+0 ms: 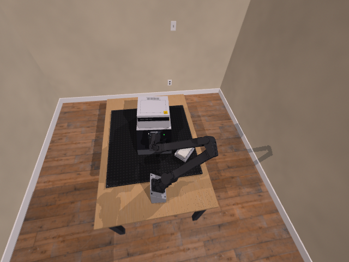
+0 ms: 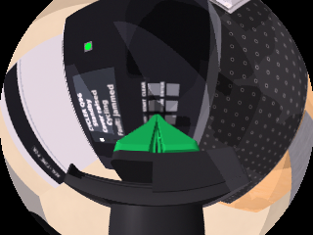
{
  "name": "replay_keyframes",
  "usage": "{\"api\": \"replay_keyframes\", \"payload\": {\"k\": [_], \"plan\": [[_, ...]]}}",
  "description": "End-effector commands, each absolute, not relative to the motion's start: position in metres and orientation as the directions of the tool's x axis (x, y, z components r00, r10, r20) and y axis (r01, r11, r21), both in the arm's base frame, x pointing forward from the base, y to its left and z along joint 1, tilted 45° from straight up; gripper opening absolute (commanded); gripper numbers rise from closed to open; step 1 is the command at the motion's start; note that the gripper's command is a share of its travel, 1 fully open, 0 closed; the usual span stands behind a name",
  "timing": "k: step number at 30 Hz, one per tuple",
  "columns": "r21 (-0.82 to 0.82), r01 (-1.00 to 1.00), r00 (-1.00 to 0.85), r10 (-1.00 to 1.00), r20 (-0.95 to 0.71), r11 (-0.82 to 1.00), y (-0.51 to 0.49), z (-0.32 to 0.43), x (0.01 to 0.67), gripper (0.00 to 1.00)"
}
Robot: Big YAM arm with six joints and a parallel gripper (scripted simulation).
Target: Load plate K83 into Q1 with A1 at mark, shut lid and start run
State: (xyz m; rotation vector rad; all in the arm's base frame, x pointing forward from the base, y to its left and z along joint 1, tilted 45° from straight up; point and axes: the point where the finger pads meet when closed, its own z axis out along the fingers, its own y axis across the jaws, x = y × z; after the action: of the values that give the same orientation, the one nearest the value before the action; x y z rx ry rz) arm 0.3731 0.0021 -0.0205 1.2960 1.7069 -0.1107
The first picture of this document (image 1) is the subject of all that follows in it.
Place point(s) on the white well plate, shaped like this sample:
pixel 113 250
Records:
pixel 184 152

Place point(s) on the grey benchtop lab instrument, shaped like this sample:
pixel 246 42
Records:
pixel 153 116

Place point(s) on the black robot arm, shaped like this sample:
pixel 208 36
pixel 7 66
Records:
pixel 209 142

